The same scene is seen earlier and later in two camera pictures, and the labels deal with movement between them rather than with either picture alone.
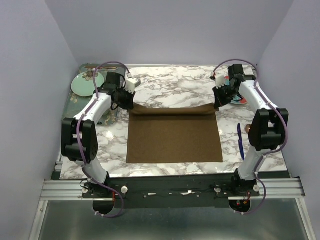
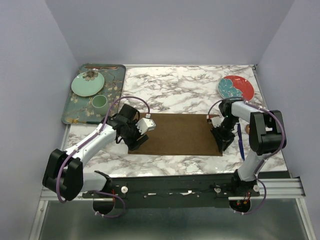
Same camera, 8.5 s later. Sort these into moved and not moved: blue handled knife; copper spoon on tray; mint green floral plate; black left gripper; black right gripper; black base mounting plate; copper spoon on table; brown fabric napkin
Moved: brown fabric napkin; black right gripper; black left gripper
Not moved: black base mounting plate; blue handled knife; copper spoon on table; mint green floral plate; copper spoon on tray
